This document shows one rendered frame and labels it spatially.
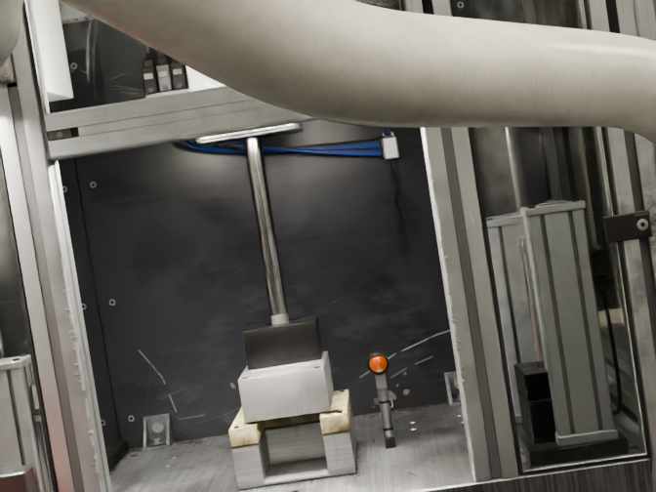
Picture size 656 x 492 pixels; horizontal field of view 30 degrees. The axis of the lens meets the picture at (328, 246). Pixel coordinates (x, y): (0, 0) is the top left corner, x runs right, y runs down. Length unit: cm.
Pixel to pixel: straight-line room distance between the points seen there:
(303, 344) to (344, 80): 82
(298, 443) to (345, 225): 35
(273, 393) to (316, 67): 79
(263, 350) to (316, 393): 10
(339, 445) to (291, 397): 7
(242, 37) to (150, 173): 109
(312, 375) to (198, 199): 40
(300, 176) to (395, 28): 103
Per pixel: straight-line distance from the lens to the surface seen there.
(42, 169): 124
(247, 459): 135
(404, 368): 165
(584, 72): 68
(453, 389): 166
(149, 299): 167
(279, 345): 140
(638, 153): 123
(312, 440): 142
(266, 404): 135
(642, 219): 123
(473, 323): 122
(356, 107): 61
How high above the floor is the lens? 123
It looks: 3 degrees down
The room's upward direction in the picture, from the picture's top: 9 degrees counter-clockwise
